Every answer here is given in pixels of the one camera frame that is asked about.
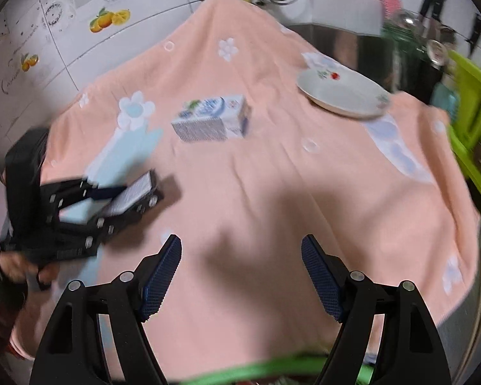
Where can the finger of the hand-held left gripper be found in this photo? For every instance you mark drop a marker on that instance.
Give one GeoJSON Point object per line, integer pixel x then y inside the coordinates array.
{"type": "Point", "coordinates": [132, 196]}
{"type": "Point", "coordinates": [104, 193]}

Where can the white and blue milk carton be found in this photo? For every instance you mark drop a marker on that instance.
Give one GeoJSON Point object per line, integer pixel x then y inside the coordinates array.
{"type": "Point", "coordinates": [208, 120]}

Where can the pink flower-print towel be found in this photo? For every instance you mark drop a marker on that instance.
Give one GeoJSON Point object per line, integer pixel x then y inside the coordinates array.
{"type": "Point", "coordinates": [244, 168]}

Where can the person's left forearm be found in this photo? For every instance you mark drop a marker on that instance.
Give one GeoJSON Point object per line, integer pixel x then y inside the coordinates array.
{"type": "Point", "coordinates": [4, 321]}

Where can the black hanging utensil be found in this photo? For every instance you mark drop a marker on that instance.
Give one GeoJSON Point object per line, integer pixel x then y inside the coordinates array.
{"type": "Point", "coordinates": [431, 4]}
{"type": "Point", "coordinates": [475, 34]}

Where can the pink plastic item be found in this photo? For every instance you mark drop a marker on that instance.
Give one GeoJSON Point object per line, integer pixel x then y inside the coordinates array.
{"type": "Point", "coordinates": [391, 3]}

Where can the small orange fruit wall sticker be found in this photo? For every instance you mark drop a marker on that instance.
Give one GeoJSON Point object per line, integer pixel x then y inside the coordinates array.
{"type": "Point", "coordinates": [29, 62]}

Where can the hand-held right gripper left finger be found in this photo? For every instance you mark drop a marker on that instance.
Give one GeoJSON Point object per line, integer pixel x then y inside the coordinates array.
{"type": "Point", "coordinates": [162, 280]}

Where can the lime green dish rack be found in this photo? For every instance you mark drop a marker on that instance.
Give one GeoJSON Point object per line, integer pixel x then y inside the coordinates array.
{"type": "Point", "coordinates": [473, 88]}

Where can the person's left hand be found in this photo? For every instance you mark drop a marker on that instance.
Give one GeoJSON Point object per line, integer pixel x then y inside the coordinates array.
{"type": "Point", "coordinates": [20, 270]}

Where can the glass jar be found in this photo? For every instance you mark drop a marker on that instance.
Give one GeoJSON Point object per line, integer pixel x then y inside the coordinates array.
{"type": "Point", "coordinates": [405, 48]}

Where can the green perforated plastic basket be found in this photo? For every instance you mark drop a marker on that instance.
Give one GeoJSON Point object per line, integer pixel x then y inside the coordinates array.
{"type": "Point", "coordinates": [240, 371]}

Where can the white plate red flower print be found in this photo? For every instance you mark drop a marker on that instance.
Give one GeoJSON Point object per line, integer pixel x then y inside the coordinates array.
{"type": "Point", "coordinates": [340, 92]}

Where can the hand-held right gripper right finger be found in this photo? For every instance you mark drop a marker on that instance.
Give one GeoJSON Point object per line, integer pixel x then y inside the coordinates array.
{"type": "Point", "coordinates": [320, 276]}

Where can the large orange fruit wall sticker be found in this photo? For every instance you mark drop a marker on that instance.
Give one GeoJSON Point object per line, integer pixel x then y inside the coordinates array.
{"type": "Point", "coordinates": [110, 20]}

